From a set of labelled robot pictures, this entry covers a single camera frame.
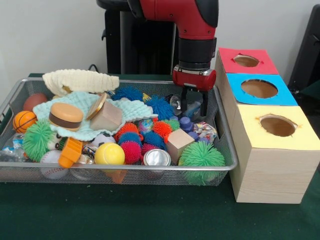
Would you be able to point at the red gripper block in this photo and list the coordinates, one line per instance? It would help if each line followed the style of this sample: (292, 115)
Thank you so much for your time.
(193, 80)

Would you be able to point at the clear plastic bottle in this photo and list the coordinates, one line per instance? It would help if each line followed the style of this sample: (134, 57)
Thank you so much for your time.
(193, 108)

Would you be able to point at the crushed red soda can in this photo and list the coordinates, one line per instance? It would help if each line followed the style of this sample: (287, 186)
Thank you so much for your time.
(175, 102)

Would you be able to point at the cream waffle cloth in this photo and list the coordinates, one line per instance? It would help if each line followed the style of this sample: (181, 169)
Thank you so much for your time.
(82, 81)

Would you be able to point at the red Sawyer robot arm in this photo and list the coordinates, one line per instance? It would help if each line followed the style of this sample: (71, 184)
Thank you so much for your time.
(195, 30)

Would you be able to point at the wooden box with three holes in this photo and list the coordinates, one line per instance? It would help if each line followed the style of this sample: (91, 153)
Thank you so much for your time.
(272, 175)

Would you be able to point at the crumpled printed paper ball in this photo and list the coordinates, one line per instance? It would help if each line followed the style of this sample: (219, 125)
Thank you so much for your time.
(205, 130)

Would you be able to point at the large green spiky ball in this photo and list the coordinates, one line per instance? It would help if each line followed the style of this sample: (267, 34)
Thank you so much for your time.
(202, 156)

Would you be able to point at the plain wooden block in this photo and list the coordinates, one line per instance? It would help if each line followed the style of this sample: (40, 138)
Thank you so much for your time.
(108, 117)

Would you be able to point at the yellow ball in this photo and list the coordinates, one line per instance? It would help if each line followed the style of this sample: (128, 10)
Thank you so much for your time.
(109, 154)

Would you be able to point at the light teal waffle cloth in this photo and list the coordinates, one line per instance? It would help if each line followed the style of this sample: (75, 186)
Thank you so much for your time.
(75, 100)

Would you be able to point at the dark green tablecloth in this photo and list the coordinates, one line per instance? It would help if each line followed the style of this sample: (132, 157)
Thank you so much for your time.
(150, 212)

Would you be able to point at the black chair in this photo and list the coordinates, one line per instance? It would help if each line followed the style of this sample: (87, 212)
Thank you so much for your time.
(307, 50)

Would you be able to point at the toy hamburger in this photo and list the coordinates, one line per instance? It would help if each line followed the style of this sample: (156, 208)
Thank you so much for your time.
(66, 117)

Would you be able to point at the orange plastic toy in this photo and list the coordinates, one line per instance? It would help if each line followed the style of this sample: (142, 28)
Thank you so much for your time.
(69, 153)

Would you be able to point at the small brown football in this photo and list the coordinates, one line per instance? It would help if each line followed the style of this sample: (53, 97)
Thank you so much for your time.
(35, 102)

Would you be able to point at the small orange basketball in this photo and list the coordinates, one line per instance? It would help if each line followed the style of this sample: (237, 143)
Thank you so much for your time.
(24, 122)

